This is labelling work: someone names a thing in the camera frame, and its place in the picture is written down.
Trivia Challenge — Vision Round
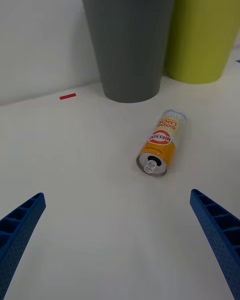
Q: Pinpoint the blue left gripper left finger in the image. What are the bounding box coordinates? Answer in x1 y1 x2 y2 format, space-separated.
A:
0 192 47 300

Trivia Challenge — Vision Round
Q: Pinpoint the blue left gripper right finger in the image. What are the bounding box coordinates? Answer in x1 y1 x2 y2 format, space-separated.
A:
189 188 240 300

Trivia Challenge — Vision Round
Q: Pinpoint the yellow-green plastic bin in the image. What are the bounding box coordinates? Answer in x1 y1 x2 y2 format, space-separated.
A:
163 0 240 85

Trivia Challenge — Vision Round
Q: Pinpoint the grey plastic bin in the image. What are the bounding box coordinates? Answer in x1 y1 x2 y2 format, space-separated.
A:
80 0 180 104

